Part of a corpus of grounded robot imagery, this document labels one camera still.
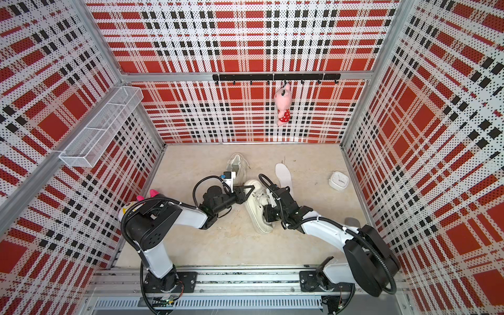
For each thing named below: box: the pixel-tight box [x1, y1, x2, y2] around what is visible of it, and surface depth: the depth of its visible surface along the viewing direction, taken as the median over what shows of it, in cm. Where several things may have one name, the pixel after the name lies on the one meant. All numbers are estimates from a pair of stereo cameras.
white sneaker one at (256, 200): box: [244, 179, 276, 234], surface depth 84 cm
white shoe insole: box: [274, 162, 294, 197], surface depth 110 cm
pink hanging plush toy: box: [274, 82, 293, 126], surface depth 94 cm
